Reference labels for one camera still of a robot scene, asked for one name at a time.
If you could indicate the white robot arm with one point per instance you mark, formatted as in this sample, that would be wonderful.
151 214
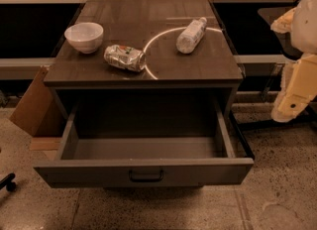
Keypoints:
303 34

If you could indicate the clear plastic water bottle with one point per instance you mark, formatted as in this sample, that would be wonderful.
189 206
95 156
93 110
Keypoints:
191 36

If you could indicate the dark wooden drawer cabinet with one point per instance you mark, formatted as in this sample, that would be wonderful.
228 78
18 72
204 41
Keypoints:
152 27

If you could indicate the white ceramic bowl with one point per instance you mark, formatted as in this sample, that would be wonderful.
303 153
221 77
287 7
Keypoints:
85 37

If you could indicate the black office chair base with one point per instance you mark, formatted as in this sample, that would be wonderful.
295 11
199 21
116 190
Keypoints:
7 181

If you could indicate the black drawer handle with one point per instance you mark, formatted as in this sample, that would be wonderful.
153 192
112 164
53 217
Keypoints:
138 177

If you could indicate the crushed 7up can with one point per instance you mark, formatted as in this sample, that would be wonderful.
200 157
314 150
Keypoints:
125 58

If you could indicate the brown cardboard piece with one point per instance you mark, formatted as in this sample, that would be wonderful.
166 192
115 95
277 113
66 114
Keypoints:
37 113

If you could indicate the open top drawer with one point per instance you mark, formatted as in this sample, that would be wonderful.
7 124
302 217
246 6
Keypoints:
183 135

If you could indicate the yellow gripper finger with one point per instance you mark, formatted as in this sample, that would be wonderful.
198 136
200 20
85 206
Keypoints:
283 23
298 88

